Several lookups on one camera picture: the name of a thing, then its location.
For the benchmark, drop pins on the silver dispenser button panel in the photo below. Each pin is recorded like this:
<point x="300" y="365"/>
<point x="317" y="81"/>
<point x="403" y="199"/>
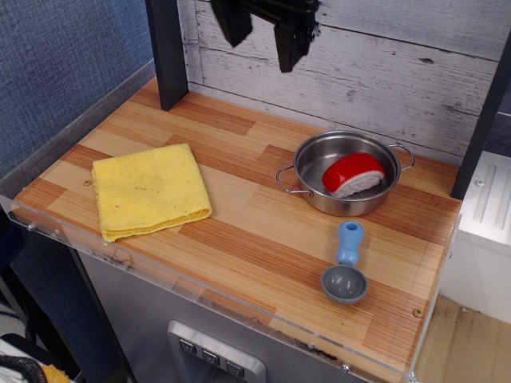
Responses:
<point x="203" y="358"/>

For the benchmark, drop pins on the black vertical post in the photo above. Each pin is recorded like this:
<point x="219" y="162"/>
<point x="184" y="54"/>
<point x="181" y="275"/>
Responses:
<point x="484" y="124"/>
<point x="168" y="51"/>

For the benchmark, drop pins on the clear acrylic edge guard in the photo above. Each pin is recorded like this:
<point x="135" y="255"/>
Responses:
<point x="259" y="261"/>

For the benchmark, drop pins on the black and yellow floor object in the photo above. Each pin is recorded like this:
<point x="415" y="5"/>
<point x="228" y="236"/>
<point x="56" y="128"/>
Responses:
<point x="22" y="361"/>

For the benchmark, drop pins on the white ribbed side unit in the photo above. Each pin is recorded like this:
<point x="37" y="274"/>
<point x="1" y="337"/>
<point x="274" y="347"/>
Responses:
<point x="477" y="269"/>

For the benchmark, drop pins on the blue and grey scoop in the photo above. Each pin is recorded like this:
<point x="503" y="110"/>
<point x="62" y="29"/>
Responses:
<point x="344" y="283"/>

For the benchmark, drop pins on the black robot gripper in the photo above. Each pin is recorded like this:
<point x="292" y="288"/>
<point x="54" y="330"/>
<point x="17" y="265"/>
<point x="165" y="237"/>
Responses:
<point x="295" y="25"/>

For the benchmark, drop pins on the black left vertical post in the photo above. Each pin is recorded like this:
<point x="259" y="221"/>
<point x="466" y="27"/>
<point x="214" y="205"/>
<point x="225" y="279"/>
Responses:
<point x="168" y="51"/>

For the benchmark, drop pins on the small stainless steel pot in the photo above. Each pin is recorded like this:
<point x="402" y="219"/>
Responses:
<point x="316" y="154"/>

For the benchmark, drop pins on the black right vertical post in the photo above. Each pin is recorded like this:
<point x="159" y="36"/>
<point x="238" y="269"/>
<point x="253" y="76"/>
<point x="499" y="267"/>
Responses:
<point x="484" y="124"/>

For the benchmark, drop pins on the folded yellow cloth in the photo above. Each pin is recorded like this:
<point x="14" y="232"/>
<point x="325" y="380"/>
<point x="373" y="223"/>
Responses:
<point x="145" y="192"/>

